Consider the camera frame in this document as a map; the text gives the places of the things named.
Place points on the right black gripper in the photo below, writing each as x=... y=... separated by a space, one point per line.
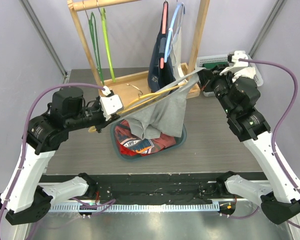
x=206 y=80

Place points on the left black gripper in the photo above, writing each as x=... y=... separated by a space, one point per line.
x=103 y=123

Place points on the rust red printed tank top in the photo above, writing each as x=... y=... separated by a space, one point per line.
x=140 y=145

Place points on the navy tank top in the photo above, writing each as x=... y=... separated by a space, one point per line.
x=158 y=78

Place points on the yellow wooden hanger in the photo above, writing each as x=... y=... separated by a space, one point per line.
x=150 y=96

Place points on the grey tank top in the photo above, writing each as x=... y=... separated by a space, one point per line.
x=166 y=115

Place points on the pink hanger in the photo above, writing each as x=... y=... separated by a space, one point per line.
x=163 y=34

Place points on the dark green hanger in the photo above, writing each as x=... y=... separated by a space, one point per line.
x=95 y=44

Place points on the lime green hanger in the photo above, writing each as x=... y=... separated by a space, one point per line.
x=102 y=13

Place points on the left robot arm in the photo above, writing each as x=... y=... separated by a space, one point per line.
x=24 y=200

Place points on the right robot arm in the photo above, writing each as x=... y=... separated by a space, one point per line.
x=238 y=95

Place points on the white tank top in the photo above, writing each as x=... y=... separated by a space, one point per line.
x=175 y=56

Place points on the light blue hanger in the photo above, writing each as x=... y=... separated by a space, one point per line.
x=174 y=29

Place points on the green folded cloth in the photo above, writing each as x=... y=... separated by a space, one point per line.
x=213 y=65

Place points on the white plastic basket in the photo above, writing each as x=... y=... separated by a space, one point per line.
x=224 y=58

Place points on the grey plastic basin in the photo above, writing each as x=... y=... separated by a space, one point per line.
x=129 y=147

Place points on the wooden clothes rack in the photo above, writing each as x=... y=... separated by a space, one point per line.
x=123 y=84

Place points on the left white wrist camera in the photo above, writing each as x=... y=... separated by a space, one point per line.
x=110 y=103

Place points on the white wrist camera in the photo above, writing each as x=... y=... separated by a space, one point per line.
x=110 y=103
x=237 y=67

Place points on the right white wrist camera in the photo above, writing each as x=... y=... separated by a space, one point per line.
x=237 y=67

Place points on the white slotted cable duct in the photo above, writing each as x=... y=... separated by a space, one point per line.
x=70 y=207

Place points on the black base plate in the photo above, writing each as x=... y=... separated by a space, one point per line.
x=154 y=189

